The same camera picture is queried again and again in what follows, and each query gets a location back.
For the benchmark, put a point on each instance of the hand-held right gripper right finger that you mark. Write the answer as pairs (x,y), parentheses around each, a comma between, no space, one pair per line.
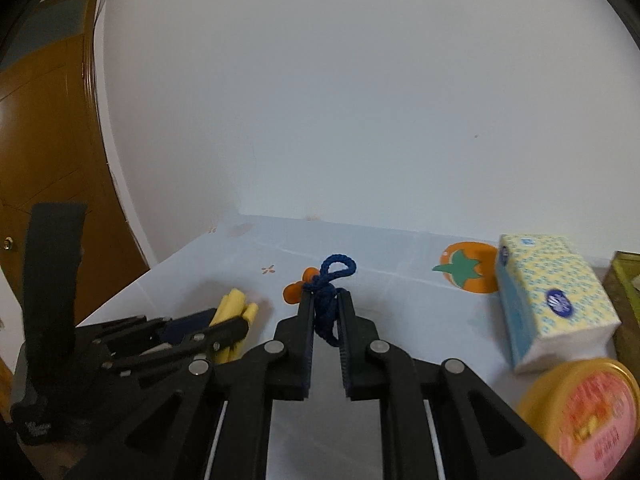
(347,350)

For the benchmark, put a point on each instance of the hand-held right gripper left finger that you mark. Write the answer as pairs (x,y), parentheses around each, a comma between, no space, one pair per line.
(305,350)

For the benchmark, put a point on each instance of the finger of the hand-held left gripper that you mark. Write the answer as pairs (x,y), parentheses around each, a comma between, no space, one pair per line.
(225,332)
(187,327)

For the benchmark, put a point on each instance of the yellow foam pieces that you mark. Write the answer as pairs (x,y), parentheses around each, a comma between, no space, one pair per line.
(232,307)

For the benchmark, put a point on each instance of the gold tin box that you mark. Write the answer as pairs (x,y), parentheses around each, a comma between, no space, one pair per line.
(620,270)

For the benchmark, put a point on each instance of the persimmon print tablecloth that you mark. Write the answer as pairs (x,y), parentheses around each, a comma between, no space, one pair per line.
(400,300)

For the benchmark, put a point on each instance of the metal door lock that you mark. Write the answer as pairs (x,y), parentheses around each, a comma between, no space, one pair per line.
(6,244)

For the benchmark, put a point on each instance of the yellow blue tissue pack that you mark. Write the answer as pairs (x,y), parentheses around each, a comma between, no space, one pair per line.
(545,280)

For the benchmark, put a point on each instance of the wooden door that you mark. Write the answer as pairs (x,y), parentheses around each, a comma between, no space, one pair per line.
(45,135)

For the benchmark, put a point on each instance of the yellow round container pink lid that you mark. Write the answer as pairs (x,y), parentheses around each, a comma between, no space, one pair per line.
(590,410)

